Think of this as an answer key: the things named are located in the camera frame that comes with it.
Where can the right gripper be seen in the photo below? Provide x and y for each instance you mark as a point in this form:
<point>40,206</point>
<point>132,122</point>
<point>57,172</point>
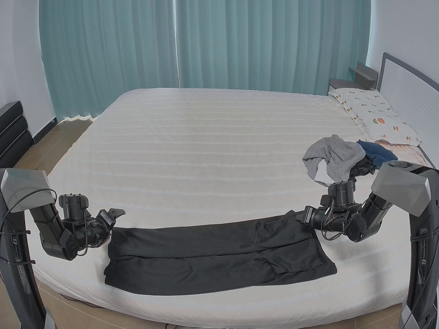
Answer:
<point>312,218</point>

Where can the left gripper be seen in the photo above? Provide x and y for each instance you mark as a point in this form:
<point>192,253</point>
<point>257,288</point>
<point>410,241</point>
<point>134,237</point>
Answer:
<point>101,227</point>

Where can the black T-shirt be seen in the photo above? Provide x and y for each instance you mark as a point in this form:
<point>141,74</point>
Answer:
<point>205,252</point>

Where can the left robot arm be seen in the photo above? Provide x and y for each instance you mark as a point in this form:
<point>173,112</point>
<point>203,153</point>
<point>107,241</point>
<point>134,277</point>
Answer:
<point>24,187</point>

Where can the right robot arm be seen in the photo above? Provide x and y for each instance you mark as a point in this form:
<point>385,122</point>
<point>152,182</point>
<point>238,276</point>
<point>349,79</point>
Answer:
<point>401,183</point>

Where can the pile of clothes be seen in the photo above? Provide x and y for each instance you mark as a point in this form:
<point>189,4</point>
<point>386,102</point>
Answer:
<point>339,153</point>

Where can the bed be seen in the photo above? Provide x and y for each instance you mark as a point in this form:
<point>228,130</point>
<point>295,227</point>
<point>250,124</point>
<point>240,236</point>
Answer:
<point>212,142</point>

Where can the white printed pillow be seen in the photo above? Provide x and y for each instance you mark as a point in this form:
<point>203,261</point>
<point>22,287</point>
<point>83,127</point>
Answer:
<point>373,111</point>

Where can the black chest of drawers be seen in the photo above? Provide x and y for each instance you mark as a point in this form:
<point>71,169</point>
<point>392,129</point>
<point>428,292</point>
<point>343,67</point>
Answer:
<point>13,129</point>

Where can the grey bedside table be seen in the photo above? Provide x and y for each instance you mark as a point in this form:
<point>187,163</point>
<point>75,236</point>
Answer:
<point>356,77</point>

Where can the blue-green curtain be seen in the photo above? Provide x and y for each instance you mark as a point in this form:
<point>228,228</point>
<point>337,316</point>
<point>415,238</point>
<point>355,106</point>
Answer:
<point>271,29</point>
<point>109,43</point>

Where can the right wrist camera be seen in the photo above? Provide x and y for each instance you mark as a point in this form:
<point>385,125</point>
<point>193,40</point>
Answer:
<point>324,200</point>

